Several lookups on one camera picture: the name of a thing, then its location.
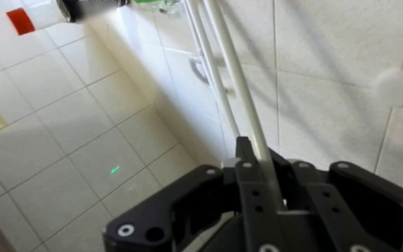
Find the soy sauce bottle orange cap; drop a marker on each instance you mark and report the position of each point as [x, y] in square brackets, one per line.
[84, 9]

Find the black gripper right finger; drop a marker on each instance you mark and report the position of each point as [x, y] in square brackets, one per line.
[360, 210]

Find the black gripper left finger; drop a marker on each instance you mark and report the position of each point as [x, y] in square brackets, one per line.
[202, 210]

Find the white plastic clothes hanger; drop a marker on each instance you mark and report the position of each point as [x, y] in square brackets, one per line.
[238, 79]

